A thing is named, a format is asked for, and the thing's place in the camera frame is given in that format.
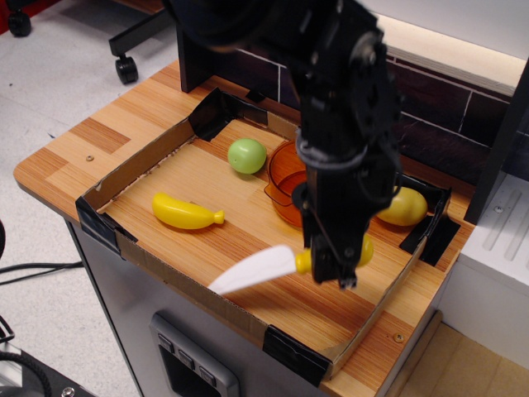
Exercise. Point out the grey oven control panel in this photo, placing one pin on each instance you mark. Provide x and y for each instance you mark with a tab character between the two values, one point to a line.
190	370

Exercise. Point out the green toy apple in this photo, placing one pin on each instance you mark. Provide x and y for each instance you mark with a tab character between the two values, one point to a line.
246	156

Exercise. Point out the black caster wheel far left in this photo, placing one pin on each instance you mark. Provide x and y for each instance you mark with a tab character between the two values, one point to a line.
19	24

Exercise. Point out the yellow toy potato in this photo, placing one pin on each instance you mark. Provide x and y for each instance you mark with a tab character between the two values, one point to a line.
408	207

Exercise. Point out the black chair caster wheel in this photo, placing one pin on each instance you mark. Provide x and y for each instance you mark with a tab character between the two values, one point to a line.
126	70

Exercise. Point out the yellow toy banana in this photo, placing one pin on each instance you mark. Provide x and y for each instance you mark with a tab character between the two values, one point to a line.
184	215

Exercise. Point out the yellow handled white toy knife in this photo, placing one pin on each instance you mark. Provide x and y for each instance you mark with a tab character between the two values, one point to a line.
263	266

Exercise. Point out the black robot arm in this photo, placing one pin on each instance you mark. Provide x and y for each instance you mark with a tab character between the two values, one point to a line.
336	56

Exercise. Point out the orange transparent plastic pot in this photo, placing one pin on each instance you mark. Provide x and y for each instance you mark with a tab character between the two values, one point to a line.
286	172

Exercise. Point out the black vertical shelf post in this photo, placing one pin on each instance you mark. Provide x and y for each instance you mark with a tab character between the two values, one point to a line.
493	174

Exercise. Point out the cardboard fence with black tape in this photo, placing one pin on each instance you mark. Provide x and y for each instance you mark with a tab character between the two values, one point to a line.
285	337

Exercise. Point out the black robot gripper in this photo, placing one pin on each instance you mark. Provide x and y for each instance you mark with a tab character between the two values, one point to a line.
338	201

